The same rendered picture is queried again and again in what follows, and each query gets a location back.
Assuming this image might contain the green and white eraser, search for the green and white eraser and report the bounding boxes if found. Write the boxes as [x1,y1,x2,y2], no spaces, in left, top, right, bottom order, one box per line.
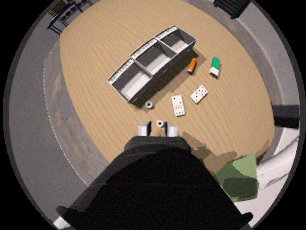
[209,56,220,77]

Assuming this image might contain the white domino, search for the white domino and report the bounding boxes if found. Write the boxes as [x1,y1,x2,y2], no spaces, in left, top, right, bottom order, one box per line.
[190,85,208,104]
[171,95,185,116]

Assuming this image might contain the orange aa battery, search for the orange aa battery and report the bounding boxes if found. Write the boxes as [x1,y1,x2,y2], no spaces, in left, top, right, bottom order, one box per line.
[187,58,197,73]

